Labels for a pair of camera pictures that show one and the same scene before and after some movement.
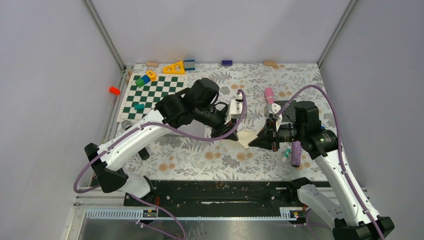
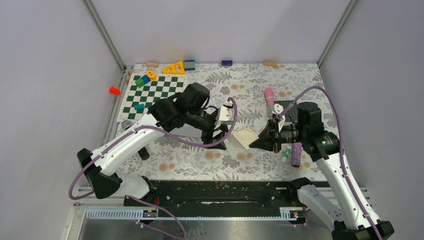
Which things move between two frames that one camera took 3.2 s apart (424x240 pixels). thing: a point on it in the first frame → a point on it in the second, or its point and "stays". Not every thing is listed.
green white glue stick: (286, 154) stays
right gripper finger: (264, 140) stays
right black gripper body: (286, 132) stays
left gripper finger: (233, 136) → (222, 146)
